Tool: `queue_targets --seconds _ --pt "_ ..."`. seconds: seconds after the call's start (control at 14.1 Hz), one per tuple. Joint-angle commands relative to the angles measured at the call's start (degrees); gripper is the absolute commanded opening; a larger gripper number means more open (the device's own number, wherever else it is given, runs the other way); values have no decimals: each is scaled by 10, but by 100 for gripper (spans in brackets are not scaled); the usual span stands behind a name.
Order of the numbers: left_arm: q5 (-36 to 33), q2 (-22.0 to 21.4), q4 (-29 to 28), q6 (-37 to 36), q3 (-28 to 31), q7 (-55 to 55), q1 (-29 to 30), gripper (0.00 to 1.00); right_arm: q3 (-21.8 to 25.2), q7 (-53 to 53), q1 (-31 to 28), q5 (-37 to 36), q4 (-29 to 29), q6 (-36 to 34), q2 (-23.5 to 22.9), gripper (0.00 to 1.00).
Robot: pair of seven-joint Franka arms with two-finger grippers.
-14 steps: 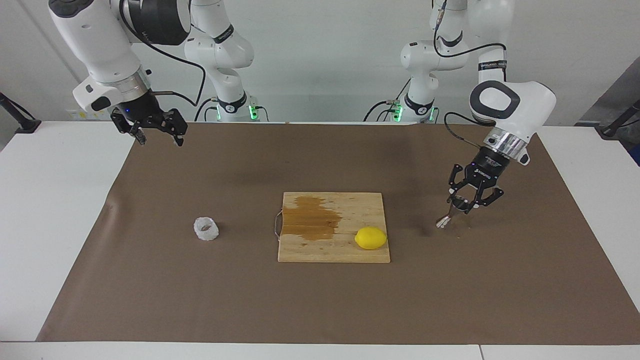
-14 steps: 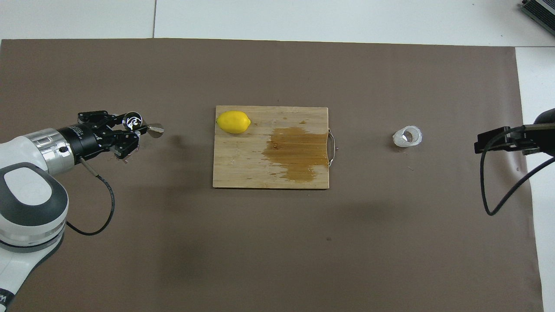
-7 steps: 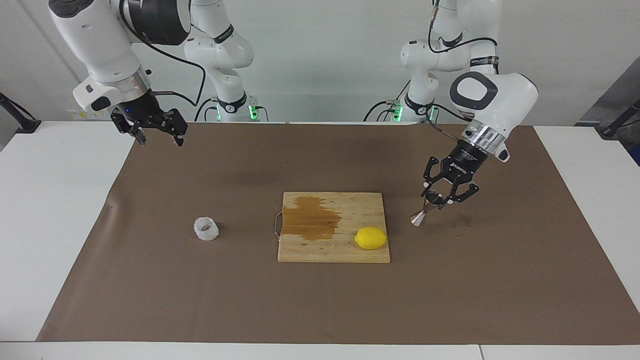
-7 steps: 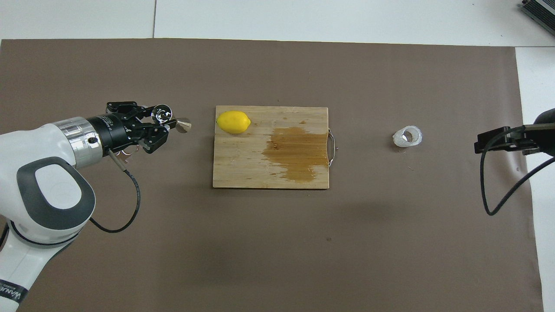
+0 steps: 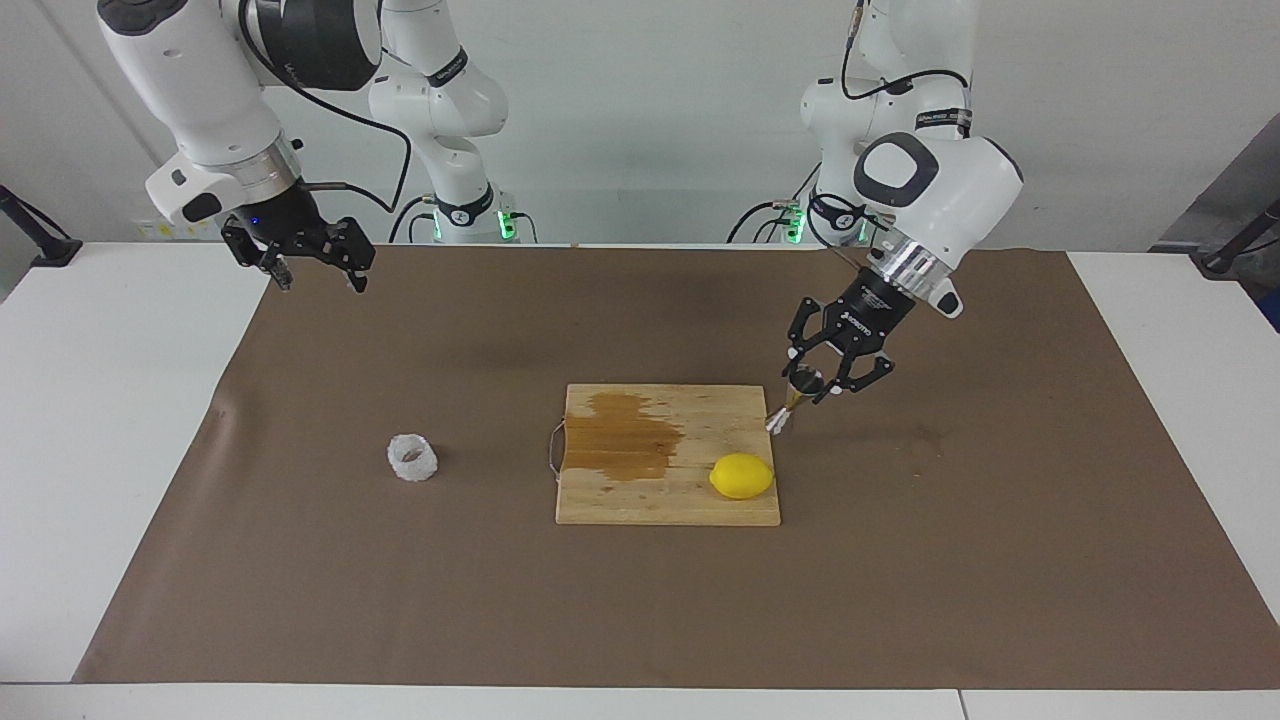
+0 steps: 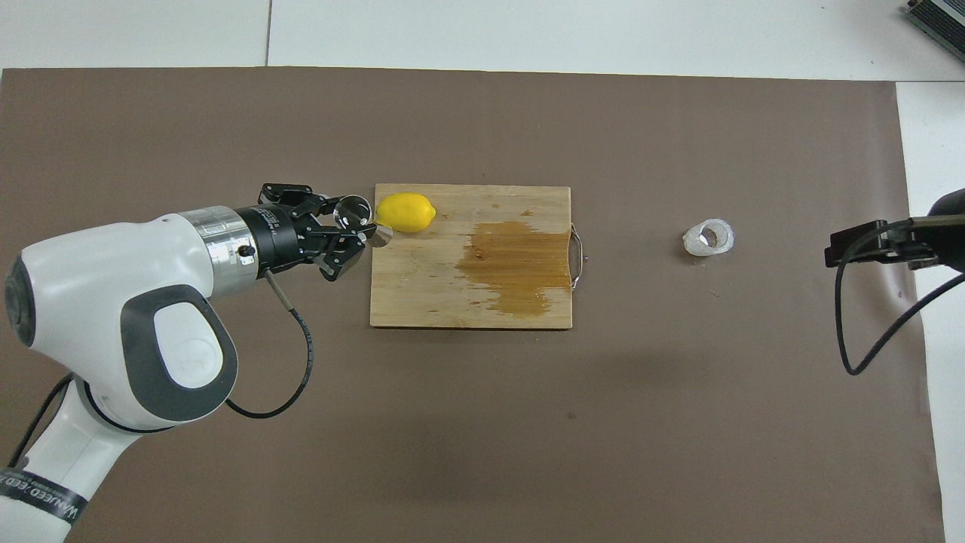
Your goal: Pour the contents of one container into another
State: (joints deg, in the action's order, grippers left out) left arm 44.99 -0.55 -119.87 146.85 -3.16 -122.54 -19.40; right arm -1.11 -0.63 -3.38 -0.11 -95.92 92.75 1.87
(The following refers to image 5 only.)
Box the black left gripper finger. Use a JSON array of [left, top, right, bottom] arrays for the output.
[[815, 345, 897, 406], [785, 295, 831, 379]]

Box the steel cocktail jigger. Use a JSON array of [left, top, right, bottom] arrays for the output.
[[765, 365, 827, 436]]

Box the clear textured plastic cup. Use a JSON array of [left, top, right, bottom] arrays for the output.
[[387, 433, 440, 483]]

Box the yellow lemon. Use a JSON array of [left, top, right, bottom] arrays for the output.
[[709, 452, 776, 501]]

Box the wooden cutting board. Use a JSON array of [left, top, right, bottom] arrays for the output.
[[547, 383, 782, 528]]

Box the brown paper table mat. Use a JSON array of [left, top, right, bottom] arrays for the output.
[[72, 243, 1280, 691]]

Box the dark grey panel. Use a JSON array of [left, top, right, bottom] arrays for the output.
[[1150, 115, 1280, 251]]

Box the black right arm base cable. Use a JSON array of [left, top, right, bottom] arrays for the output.
[[388, 195, 441, 244]]

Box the black arm base cable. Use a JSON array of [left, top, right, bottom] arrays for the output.
[[728, 165, 836, 246], [388, 195, 441, 244]]

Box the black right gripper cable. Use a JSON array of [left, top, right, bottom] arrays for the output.
[[238, 0, 413, 213]]

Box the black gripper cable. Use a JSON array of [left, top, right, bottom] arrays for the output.
[[238, 0, 413, 213], [840, 0, 973, 101]]

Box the white wall socket strip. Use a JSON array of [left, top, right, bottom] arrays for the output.
[[133, 212, 227, 242]]

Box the black left arm base cable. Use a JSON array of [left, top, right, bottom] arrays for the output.
[[728, 165, 836, 246]]

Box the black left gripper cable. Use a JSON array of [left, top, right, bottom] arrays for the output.
[[840, 0, 973, 101]]

